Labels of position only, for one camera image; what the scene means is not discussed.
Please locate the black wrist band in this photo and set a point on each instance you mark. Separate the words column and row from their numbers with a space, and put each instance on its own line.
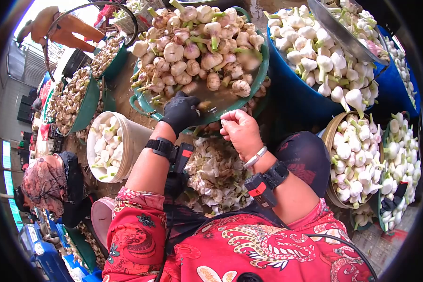
column 268, row 181
column 164, row 147

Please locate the person's body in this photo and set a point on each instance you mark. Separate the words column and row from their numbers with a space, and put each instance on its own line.
column 232, row 246

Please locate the white plastic bucket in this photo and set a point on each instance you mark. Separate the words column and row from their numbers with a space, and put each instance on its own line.
column 135, row 141

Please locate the person's right hand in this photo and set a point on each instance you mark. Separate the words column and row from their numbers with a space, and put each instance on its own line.
column 243, row 135

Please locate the pink plastic bucket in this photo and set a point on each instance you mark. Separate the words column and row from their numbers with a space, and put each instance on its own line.
column 102, row 218

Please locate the large green plastic basin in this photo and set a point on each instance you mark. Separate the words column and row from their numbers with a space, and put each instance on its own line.
column 229, row 102

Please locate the heap of garlic skins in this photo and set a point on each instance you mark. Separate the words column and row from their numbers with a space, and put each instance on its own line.
column 215, row 176

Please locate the person's right fingers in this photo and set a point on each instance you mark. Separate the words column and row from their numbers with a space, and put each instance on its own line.
column 227, row 125

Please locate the person's left hand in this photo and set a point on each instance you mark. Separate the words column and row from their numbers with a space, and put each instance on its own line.
column 179, row 112

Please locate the round metal tray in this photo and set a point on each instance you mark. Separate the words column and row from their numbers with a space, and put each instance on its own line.
column 335, row 35

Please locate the woven bamboo basket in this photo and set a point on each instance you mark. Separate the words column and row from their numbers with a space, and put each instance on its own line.
column 327, row 137

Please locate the pile of unpeeled garlic bulbs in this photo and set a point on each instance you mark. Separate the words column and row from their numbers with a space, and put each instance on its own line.
column 68, row 98
column 194, row 53
column 105, row 54

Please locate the person's legs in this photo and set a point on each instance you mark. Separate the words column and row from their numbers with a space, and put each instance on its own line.
column 303, row 158

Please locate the single garlic bulb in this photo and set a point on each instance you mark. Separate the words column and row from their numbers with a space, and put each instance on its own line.
column 204, row 105

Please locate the blue plastic tub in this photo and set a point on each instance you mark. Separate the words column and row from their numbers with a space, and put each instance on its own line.
column 391, row 95
column 296, row 95

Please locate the pile of peeled garlic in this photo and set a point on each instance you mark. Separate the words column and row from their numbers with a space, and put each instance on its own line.
column 359, row 24
column 402, row 158
column 356, row 162
column 107, row 144
column 313, row 56
column 403, row 67

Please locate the person's left fingers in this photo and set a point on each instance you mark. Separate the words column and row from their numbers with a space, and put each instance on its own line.
column 187, row 100

